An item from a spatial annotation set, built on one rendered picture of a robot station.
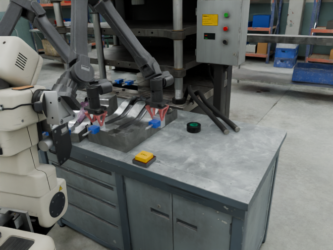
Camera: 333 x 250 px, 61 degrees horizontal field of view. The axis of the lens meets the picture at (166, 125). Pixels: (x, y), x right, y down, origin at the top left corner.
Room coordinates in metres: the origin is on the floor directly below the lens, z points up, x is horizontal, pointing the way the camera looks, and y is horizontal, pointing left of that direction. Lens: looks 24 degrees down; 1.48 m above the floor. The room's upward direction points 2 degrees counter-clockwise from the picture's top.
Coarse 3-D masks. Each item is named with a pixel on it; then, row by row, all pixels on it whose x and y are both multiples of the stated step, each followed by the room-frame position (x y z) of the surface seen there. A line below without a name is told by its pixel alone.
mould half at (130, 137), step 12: (120, 108) 1.55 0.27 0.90; (132, 108) 1.52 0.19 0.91; (156, 108) 1.47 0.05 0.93; (168, 108) 1.64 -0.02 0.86; (108, 120) 1.42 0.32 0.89; (120, 120) 1.42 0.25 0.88; (144, 120) 1.40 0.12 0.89; (168, 120) 1.53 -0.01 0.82; (120, 132) 1.25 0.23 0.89; (132, 132) 1.25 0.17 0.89; (144, 132) 1.33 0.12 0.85; (108, 144) 1.26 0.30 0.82; (120, 144) 1.22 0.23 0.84; (132, 144) 1.24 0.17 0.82
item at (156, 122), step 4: (156, 116) 1.27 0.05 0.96; (152, 120) 1.25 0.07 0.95; (156, 120) 1.25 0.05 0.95; (160, 120) 1.25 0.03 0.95; (164, 120) 1.27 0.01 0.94; (152, 124) 1.22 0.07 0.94; (156, 124) 1.22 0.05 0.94; (160, 124) 1.24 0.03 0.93; (164, 124) 1.27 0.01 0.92; (144, 128) 1.18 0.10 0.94; (148, 128) 1.19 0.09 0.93
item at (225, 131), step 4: (196, 96) 1.70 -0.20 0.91; (196, 100) 1.66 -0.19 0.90; (200, 104) 1.61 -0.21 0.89; (204, 108) 1.57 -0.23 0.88; (208, 112) 1.53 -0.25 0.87; (212, 116) 1.49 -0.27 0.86; (212, 120) 1.48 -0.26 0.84; (216, 120) 1.45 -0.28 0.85; (216, 124) 1.44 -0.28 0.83; (220, 124) 1.42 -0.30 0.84; (220, 128) 1.40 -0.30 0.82; (224, 128) 1.38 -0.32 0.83; (224, 132) 1.36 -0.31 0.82; (228, 132) 1.37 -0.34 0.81
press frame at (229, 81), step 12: (120, 0) 3.20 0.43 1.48; (156, 0) 3.03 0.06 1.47; (168, 0) 2.95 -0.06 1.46; (192, 0) 2.81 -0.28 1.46; (120, 12) 3.21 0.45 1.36; (132, 12) 3.20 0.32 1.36; (144, 12) 3.12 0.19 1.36; (156, 12) 3.04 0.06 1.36; (168, 12) 2.96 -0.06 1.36; (192, 12) 2.81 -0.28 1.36; (192, 36) 2.81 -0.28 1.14; (192, 48) 2.81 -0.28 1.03; (192, 72) 2.81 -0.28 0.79; (204, 72) 2.74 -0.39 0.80; (228, 72) 2.57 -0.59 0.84; (228, 84) 2.58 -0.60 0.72; (228, 96) 2.60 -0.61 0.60; (228, 108) 2.62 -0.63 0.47
